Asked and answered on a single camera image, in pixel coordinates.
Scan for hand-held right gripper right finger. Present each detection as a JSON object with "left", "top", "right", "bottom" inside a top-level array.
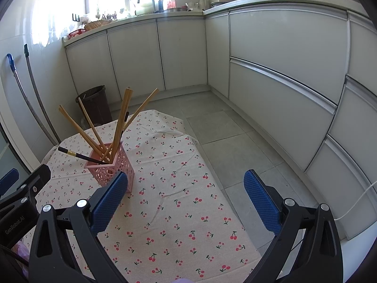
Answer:
[{"left": 243, "top": 169, "right": 344, "bottom": 283}]

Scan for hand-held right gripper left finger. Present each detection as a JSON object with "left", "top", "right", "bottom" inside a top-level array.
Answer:
[{"left": 29, "top": 171, "right": 130, "bottom": 283}]

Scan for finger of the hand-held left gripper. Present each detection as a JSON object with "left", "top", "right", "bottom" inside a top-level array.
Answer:
[
  {"left": 0, "top": 168, "right": 20, "bottom": 196},
  {"left": 0, "top": 164, "right": 51, "bottom": 210}
]

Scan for pink perforated plastic basket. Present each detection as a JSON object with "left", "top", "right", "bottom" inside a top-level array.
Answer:
[{"left": 84, "top": 141, "right": 134, "bottom": 195}]

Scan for black chopstick with gold band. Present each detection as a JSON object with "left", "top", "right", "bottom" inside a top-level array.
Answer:
[
  {"left": 120, "top": 111, "right": 130, "bottom": 138},
  {"left": 58, "top": 146, "right": 108, "bottom": 165}
]

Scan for bundle of wooden chopsticks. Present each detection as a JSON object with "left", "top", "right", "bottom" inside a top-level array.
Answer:
[{"left": 58, "top": 87, "right": 133, "bottom": 163}]

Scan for person's left hand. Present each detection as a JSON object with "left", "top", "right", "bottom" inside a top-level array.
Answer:
[{"left": 13, "top": 240, "right": 31, "bottom": 261}]

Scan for frosted glass sliding door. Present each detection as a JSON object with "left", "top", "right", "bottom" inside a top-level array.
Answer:
[{"left": 0, "top": 121, "right": 33, "bottom": 177}]

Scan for cherry print tablecloth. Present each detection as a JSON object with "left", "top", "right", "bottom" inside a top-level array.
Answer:
[{"left": 22, "top": 110, "right": 261, "bottom": 283}]

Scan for dark brown trash bin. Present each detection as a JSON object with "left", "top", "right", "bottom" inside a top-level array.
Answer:
[{"left": 76, "top": 85, "right": 112, "bottom": 129}]

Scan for white kitchen cabinets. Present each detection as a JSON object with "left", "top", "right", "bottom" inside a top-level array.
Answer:
[{"left": 62, "top": 0, "right": 377, "bottom": 241}]

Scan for wicker basket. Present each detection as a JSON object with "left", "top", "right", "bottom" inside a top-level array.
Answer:
[{"left": 84, "top": 21, "right": 108, "bottom": 31}]

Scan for pale green container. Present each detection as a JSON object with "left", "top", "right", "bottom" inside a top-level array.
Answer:
[{"left": 135, "top": 0, "right": 155, "bottom": 17}]

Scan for white kitchen countertop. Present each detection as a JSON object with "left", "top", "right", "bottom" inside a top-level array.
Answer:
[{"left": 62, "top": 0, "right": 377, "bottom": 46}]

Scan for black cable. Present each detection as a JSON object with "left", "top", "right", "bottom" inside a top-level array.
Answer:
[{"left": 0, "top": 244, "right": 30, "bottom": 269}]

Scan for white power cable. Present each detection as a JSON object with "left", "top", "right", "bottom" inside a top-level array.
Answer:
[{"left": 336, "top": 180, "right": 377, "bottom": 221}]

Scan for blue-handled mop pole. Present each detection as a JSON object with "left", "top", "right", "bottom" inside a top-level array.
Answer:
[{"left": 6, "top": 54, "right": 58, "bottom": 145}]

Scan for black-handled mop pole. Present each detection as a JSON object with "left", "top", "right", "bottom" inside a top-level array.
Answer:
[{"left": 24, "top": 44, "right": 62, "bottom": 143}]

